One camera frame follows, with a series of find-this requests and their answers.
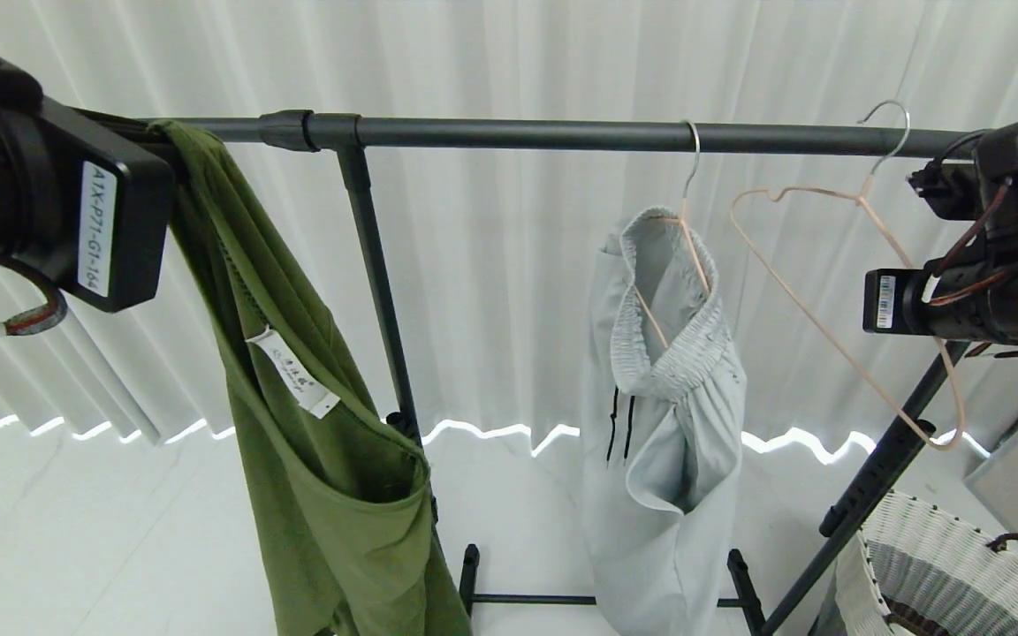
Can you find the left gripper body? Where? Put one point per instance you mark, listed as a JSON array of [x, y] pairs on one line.
[[49, 203]]

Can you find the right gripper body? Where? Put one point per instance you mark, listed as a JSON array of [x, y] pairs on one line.
[[1004, 309]]

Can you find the pink clothes hanger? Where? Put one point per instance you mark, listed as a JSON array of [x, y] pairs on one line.
[[862, 193], [695, 155]]

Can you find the pale grey shorts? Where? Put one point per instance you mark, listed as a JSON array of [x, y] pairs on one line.
[[668, 486]]

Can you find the green garment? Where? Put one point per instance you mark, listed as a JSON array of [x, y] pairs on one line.
[[341, 512]]

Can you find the white laundry basket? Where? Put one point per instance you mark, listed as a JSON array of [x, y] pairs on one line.
[[942, 565]]

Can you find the black clothes rack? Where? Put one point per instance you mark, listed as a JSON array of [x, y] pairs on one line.
[[518, 135]]

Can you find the white curtain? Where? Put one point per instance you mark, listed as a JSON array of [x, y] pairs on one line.
[[518, 309]]

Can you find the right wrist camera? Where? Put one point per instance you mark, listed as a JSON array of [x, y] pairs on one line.
[[942, 190]]

